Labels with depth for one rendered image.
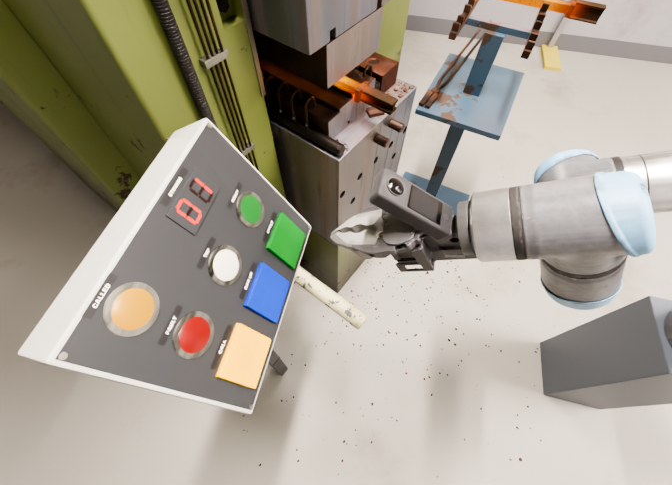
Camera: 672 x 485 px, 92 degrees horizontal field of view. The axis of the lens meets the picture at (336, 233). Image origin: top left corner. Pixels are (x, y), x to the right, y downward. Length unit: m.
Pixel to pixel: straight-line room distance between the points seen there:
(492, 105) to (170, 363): 1.24
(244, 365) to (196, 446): 1.10
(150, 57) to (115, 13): 0.07
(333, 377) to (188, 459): 0.62
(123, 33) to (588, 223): 0.64
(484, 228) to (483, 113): 0.93
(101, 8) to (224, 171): 0.26
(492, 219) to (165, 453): 1.49
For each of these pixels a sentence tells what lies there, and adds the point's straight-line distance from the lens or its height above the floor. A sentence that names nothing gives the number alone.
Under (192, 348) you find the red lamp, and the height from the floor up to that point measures 1.09.
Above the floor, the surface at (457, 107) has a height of 0.76.
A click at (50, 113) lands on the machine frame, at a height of 0.97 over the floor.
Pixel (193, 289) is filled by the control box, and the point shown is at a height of 1.11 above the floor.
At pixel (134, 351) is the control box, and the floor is 1.14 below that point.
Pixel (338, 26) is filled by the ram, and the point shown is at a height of 1.18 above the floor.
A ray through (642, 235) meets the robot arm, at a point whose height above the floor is 1.24.
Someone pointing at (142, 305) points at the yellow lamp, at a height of 1.16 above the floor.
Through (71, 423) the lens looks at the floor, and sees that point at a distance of 1.84.
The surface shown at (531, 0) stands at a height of 1.02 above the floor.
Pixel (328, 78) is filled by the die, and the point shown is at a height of 1.09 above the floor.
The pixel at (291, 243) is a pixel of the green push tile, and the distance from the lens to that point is 0.58.
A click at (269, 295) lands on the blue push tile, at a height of 1.01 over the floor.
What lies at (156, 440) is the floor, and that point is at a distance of 1.66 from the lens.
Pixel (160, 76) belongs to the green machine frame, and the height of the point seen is 1.18.
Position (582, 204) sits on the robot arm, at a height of 1.24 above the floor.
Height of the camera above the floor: 1.51
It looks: 59 degrees down
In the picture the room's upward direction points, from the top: straight up
